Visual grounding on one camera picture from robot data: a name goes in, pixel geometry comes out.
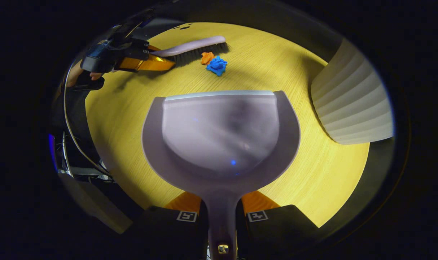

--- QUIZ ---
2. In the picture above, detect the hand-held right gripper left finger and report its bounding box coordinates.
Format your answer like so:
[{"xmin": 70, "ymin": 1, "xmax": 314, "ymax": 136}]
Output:
[{"xmin": 132, "ymin": 191, "xmax": 209, "ymax": 260}]

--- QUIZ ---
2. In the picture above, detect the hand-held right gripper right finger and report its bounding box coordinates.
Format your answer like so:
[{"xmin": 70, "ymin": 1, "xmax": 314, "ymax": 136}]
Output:
[{"xmin": 236, "ymin": 190, "xmax": 320, "ymax": 260}]

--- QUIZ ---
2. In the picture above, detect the pale lilac small broom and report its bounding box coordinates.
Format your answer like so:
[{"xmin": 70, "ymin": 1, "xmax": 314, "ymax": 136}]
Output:
[{"xmin": 149, "ymin": 35, "xmax": 231, "ymax": 67}]

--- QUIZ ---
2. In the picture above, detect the blue paper trash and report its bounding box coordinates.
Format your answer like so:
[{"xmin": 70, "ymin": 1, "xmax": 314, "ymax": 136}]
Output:
[{"xmin": 206, "ymin": 56, "xmax": 228, "ymax": 77}]

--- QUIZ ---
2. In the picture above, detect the pale lilac dustpan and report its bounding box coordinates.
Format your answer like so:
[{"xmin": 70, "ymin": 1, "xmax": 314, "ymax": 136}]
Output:
[{"xmin": 141, "ymin": 90, "xmax": 301, "ymax": 260}]

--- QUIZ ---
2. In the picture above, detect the white ribbed garbage bin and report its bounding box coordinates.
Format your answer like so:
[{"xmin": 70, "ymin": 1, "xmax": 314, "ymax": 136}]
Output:
[{"xmin": 310, "ymin": 38, "xmax": 394, "ymax": 146}]

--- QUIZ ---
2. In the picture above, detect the grey flat panel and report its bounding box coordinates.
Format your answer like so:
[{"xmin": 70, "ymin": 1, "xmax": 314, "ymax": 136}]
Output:
[{"xmin": 60, "ymin": 173, "xmax": 133, "ymax": 234}]

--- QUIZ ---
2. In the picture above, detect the grey cable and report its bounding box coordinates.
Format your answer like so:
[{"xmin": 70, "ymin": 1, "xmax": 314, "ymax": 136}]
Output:
[{"xmin": 62, "ymin": 61, "xmax": 113, "ymax": 180}]

